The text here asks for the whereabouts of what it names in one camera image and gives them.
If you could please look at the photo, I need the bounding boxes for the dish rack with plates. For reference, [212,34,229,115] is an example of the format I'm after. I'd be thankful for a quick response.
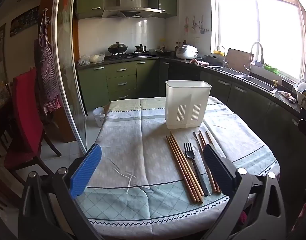
[294,79,306,105]

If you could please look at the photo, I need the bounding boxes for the black gas stove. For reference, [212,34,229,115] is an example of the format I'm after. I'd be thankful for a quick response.
[108,51,157,60]

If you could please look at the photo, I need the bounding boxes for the black plastic fork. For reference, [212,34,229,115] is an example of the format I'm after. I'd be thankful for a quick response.
[184,142,209,197]

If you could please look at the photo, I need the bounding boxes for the white plastic utensil holder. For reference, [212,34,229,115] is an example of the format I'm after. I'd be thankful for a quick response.
[165,80,212,130]

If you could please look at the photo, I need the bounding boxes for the hanging kitchen tools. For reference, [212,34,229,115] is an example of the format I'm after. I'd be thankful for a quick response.
[184,15,210,36]

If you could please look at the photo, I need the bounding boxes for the dark wall poster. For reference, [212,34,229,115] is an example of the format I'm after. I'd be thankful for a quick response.
[10,5,41,37]

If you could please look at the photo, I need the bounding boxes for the steel kitchen sink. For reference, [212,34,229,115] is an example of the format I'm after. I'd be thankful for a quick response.
[210,65,279,94]

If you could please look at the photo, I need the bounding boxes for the clear plastic spoon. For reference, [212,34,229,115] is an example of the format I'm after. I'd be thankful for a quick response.
[190,137,213,196]

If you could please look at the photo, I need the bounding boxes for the cluster of seasoning bottles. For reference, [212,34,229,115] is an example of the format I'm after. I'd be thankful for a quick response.
[174,39,187,52]

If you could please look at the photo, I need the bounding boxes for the red wooden chair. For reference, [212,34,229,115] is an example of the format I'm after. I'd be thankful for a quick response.
[0,69,62,180]

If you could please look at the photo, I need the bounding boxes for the black wok with lid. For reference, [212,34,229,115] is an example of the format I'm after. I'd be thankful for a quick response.
[108,42,129,55]

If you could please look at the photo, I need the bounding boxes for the steel range hood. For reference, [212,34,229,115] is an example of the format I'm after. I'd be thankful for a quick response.
[101,0,161,19]

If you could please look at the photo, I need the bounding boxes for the green base cabinets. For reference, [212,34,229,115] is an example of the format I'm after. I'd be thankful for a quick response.
[76,57,306,160]

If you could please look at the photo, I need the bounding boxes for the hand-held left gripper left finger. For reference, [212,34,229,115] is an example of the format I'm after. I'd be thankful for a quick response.
[18,143,103,240]

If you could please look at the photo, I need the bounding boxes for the red checked apron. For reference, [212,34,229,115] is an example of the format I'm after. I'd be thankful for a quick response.
[34,9,62,115]

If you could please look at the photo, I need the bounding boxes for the glass sliding door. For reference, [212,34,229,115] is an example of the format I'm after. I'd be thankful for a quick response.
[51,0,88,153]

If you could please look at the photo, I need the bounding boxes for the pale checked tablecloth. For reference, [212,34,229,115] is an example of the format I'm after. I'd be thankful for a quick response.
[75,96,281,240]

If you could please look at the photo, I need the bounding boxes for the white waste bin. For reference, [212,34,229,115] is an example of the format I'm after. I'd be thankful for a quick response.
[93,107,106,128]

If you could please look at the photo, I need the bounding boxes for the green plastic container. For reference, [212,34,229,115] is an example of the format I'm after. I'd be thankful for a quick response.
[264,64,280,74]

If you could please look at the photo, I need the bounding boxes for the steel kitchen faucet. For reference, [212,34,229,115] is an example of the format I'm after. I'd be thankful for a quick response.
[243,42,265,77]

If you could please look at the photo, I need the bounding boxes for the crumpled grey rag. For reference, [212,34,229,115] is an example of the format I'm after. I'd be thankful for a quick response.
[278,91,298,104]

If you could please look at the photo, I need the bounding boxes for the kitchen window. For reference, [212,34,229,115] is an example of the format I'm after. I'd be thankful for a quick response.
[210,0,306,80]

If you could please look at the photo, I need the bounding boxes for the white rice cooker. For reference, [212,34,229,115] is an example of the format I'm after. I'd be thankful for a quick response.
[175,45,199,60]

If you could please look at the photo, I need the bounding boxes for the light wooden chopstick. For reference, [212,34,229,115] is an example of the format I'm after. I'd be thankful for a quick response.
[168,135,200,203]
[170,130,205,202]
[166,135,196,204]

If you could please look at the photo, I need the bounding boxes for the wooden cutting board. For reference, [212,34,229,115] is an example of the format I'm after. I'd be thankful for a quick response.
[225,48,251,72]

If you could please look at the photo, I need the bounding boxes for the white plastic bags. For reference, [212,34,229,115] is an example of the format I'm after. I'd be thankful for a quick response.
[79,52,105,65]

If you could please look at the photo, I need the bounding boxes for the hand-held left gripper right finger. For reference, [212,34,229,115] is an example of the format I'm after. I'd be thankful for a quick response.
[202,144,287,240]

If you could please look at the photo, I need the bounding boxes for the pink dish cloth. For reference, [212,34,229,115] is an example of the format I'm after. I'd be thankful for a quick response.
[190,59,210,67]

